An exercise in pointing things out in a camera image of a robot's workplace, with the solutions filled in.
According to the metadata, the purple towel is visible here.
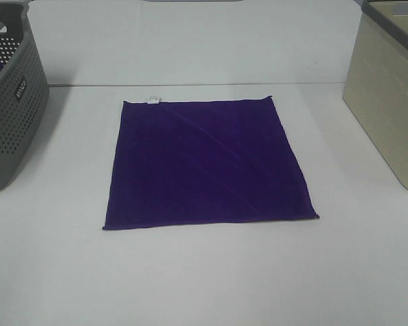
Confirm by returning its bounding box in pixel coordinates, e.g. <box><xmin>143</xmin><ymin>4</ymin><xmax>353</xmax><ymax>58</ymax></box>
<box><xmin>103</xmin><ymin>96</ymin><xmax>318</xmax><ymax>230</ymax></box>

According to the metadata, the beige storage bin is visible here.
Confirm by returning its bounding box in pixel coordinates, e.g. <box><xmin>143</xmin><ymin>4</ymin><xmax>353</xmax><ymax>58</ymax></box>
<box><xmin>343</xmin><ymin>1</ymin><xmax>408</xmax><ymax>190</ymax></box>

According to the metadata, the grey perforated laundry basket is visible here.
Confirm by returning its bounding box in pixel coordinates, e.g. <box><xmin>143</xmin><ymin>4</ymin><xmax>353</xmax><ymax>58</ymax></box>
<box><xmin>0</xmin><ymin>1</ymin><xmax>49</xmax><ymax>190</ymax></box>

